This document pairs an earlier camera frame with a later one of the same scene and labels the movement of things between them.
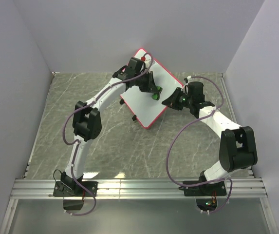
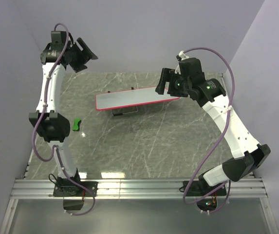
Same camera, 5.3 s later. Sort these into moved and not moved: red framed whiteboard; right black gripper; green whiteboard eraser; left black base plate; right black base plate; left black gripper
Moved: green whiteboard eraser; red framed whiteboard; left black gripper; right black gripper
Not moved: right black base plate; left black base plate
